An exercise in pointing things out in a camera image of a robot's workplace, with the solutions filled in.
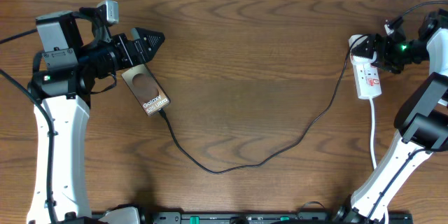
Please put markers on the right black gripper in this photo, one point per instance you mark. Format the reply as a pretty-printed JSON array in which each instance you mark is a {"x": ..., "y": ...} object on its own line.
[{"x": 383, "y": 54}]

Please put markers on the Galaxy S25 Ultra smartphone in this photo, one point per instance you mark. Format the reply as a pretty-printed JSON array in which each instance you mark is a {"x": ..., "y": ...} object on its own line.
[{"x": 146, "y": 89}]

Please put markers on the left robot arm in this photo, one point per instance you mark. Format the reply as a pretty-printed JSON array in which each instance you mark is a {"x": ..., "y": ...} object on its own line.
[{"x": 77, "y": 49}]

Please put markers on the white power strip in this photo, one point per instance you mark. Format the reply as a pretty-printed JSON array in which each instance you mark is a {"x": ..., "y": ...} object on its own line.
[{"x": 366, "y": 77}]

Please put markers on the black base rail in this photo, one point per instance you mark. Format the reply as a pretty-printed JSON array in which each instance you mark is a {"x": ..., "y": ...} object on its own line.
[{"x": 228, "y": 218}]

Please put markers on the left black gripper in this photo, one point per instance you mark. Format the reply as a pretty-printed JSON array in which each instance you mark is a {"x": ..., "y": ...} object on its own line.
[{"x": 141, "y": 43}]

